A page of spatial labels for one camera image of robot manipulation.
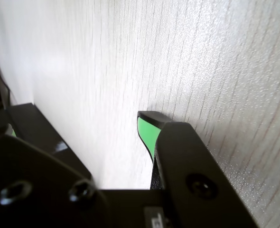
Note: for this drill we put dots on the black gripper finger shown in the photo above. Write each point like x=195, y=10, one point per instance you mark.
x=189, y=171
x=35, y=190

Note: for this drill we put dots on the black cardboard box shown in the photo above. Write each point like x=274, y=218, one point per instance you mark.
x=38, y=128

